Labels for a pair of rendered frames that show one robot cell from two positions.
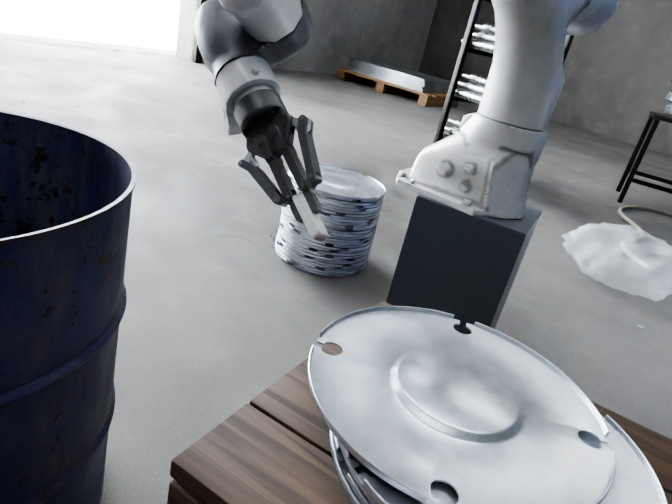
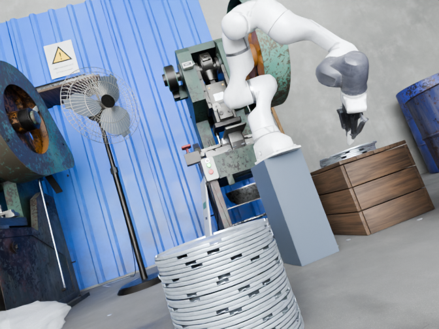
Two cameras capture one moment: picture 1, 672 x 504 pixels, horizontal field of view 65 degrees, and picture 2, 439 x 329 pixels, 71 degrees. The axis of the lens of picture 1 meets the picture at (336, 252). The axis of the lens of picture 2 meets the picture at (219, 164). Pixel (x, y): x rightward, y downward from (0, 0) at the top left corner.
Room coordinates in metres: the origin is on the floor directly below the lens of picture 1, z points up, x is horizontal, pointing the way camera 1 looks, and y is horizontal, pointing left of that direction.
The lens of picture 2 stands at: (1.93, 0.70, 0.30)
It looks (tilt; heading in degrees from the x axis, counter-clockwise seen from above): 8 degrees up; 231
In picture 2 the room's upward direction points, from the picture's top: 19 degrees counter-clockwise
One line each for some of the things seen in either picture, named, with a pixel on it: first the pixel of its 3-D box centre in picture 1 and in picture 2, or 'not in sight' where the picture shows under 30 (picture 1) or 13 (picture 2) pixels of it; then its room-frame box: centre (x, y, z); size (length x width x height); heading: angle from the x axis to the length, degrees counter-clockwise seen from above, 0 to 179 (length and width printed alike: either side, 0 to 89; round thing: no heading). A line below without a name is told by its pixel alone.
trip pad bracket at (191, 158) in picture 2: not in sight; (195, 166); (0.85, -0.87, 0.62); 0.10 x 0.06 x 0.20; 147
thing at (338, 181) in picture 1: (337, 180); (211, 238); (1.50, 0.04, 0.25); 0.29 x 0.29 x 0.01
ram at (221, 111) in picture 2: not in sight; (219, 102); (0.49, -0.86, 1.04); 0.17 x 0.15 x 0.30; 57
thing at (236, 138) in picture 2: not in sight; (236, 139); (0.56, -0.74, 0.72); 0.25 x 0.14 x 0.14; 57
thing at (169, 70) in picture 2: not in sight; (176, 80); (0.67, -1.04, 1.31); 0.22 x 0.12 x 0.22; 57
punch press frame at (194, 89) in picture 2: not in sight; (227, 136); (0.39, -1.01, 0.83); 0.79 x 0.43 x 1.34; 57
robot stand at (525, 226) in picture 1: (443, 314); (291, 207); (0.88, -0.22, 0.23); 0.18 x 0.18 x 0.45; 67
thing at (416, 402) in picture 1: (456, 390); (347, 151); (0.42, -0.14, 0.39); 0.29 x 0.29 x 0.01
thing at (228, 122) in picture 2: not in sight; (227, 126); (0.47, -0.89, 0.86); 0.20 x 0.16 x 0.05; 147
